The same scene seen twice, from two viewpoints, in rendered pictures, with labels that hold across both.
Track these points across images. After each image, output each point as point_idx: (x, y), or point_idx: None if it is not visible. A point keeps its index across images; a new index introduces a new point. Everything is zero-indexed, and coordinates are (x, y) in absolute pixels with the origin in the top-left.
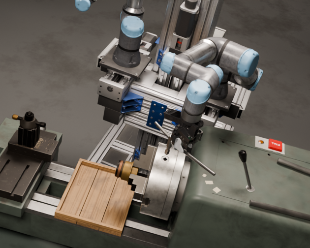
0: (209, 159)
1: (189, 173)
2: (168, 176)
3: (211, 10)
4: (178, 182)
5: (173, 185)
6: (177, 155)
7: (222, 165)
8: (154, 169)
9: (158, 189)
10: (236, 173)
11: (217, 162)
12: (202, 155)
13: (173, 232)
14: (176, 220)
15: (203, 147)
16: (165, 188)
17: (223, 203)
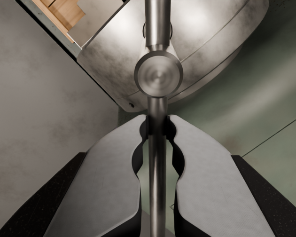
0: (268, 119)
1: (191, 105)
2: (131, 82)
3: None
4: (146, 107)
5: (134, 103)
6: (206, 43)
7: (276, 150)
8: (106, 40)
9: (102, 82)
10: (276, 184)
11: (274, 137)
12: (269, 90)
13: (117, 119)
14: (121, 122)
15: None
16: (114, 91)
17: (171, 230)
